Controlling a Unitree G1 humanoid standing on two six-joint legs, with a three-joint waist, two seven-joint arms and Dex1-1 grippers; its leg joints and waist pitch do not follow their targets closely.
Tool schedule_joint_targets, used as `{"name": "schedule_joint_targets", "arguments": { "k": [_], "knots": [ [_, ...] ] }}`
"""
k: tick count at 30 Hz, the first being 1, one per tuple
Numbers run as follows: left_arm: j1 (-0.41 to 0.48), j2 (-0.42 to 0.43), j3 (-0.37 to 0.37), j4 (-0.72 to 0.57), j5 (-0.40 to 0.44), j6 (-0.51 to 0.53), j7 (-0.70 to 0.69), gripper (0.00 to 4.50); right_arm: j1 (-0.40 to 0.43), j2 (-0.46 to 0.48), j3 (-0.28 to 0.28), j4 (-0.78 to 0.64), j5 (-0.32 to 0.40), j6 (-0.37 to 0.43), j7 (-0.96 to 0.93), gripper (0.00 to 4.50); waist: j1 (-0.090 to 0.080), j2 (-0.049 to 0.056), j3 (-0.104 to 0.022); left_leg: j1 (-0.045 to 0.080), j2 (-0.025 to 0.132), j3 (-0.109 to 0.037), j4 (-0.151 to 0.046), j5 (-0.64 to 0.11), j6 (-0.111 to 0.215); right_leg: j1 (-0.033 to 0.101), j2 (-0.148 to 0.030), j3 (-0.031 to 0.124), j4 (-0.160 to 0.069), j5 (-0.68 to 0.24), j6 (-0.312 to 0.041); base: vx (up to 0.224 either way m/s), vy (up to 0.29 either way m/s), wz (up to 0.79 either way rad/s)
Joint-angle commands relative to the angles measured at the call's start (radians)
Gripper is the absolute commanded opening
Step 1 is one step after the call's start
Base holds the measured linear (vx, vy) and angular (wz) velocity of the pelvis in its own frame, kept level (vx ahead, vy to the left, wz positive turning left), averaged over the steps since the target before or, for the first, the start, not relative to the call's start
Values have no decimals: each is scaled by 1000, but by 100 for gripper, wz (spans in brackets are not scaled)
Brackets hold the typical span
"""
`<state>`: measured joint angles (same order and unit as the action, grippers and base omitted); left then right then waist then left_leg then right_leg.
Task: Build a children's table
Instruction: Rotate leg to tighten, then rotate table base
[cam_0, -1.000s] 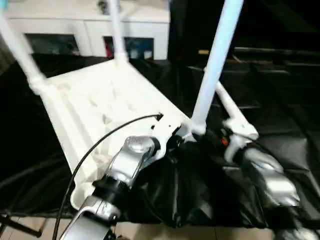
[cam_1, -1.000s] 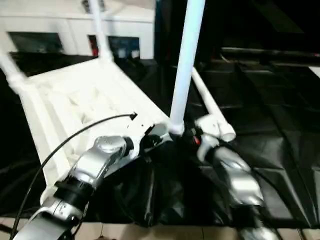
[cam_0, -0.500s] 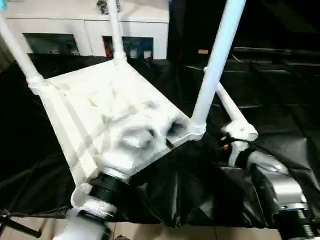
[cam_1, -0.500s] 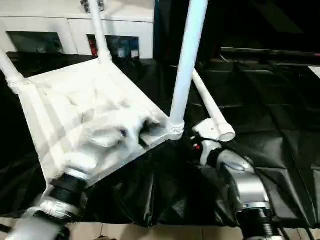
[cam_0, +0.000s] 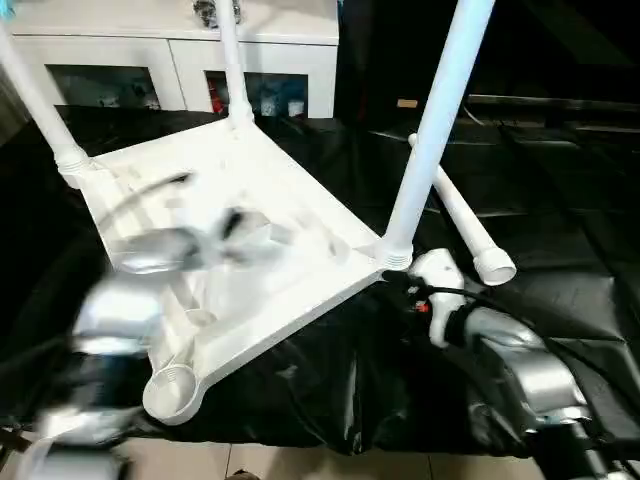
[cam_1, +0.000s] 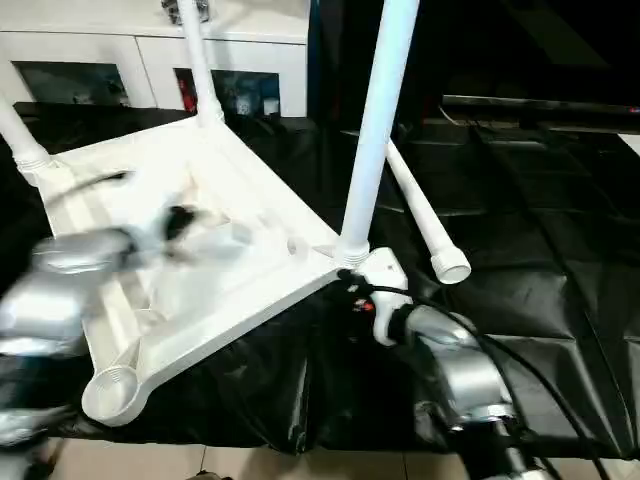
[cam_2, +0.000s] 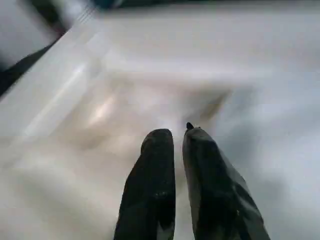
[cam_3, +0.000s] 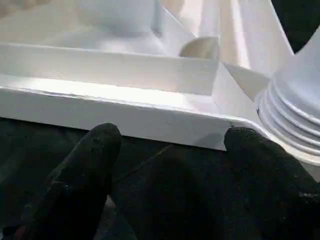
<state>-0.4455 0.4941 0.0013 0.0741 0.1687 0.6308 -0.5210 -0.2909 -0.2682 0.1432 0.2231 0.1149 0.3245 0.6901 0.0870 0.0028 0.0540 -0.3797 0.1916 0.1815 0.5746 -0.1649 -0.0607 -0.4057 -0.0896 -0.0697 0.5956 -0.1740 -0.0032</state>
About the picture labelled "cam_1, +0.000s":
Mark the white cabinet with glass doors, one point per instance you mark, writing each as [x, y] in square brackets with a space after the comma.
[110, 50]

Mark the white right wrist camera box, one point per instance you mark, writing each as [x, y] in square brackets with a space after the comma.
[382, 285]

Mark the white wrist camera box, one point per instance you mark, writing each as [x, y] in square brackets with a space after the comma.
[382, 285]
[215, 240]

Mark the dark low shelf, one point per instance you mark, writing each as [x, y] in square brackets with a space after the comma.
[550, 104]

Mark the white plastic table leg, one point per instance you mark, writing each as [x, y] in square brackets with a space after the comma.
[425, 210]
[22, 140]
[380, 110]
[198, 60]

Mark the white plastic table top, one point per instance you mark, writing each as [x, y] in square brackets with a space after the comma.
[250, 270]

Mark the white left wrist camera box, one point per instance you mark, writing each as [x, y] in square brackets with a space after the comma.
[215, 240]

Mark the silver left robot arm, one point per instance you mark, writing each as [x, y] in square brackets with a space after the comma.
[60, 290]

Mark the black work mat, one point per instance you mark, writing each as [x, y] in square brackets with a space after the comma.
[560, 300]

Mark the shiny ornament on cabinet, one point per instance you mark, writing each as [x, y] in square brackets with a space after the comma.
[185, 10]

